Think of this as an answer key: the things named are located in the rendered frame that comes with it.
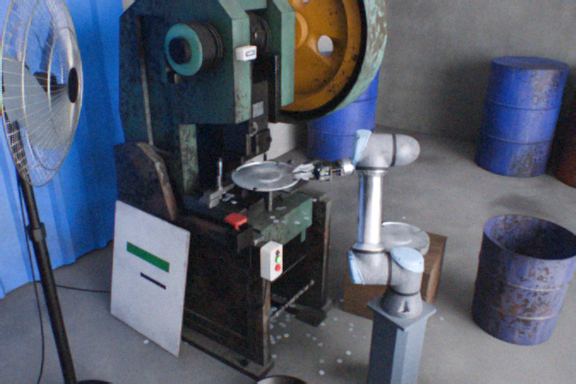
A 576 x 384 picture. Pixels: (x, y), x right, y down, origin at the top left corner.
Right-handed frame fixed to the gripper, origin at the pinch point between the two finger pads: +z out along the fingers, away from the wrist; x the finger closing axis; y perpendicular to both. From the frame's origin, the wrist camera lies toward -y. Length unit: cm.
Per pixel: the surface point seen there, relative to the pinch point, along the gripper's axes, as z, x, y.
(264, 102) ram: 10.8, -30.0, -6.1
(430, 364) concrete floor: -47, 80, 48
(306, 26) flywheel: -14, -56, -26
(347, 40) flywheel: -26, -52, -7
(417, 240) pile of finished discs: -60, 42, 7
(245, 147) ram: 21.1, -14.3, 0.6
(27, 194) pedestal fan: 97, -21, 34
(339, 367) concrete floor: -7, 79, 37
